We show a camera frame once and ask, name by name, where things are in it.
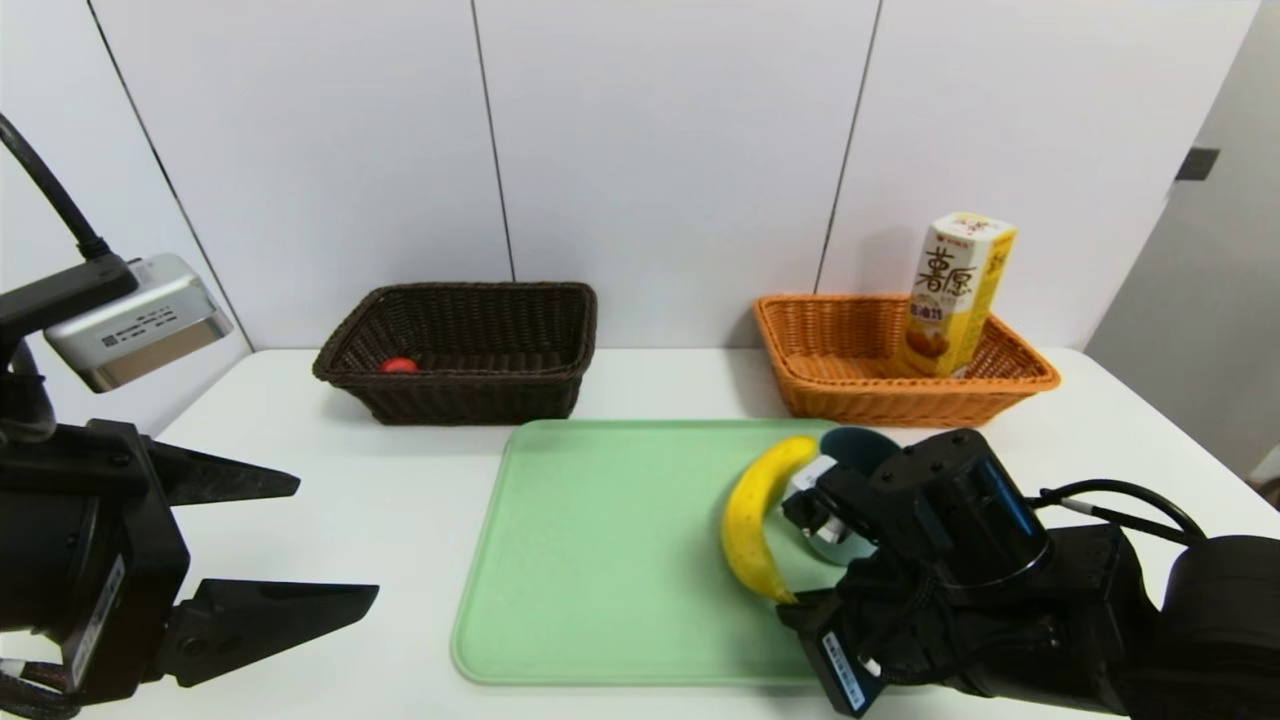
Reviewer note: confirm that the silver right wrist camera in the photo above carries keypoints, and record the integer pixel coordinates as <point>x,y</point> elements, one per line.
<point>825,495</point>

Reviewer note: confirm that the small black wall fixture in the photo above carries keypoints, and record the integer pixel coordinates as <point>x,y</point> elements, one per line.
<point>1197,163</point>

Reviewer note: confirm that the orange wicker basket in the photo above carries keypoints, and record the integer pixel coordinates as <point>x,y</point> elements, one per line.
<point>850,400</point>

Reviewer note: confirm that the red rubber duck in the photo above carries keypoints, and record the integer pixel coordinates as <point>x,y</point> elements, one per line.
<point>398,366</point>

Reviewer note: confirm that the light green plastic tray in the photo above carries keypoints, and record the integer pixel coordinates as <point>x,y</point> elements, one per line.
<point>600,560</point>

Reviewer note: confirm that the yellow white snack carton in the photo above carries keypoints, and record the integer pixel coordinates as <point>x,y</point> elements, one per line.
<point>950,310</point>

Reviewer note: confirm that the grey blue plastic cup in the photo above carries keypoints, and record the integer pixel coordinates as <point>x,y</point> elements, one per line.
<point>862,445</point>

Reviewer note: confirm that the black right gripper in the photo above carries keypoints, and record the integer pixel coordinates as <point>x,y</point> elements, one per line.
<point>838,662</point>

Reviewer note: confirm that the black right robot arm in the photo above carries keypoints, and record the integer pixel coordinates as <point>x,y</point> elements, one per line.
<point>1050,600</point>

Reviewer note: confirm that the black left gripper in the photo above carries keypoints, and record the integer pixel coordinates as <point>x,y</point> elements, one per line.
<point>128,560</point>

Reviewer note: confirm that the dark brown wicker basket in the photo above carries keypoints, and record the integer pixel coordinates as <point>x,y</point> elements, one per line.
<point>480,400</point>

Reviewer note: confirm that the yellow banana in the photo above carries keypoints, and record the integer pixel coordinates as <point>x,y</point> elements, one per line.
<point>745,530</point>

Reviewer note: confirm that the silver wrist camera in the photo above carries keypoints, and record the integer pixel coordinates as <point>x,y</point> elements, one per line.
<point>140,325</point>
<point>825,495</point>

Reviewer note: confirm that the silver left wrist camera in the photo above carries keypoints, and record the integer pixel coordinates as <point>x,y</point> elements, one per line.
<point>140,325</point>

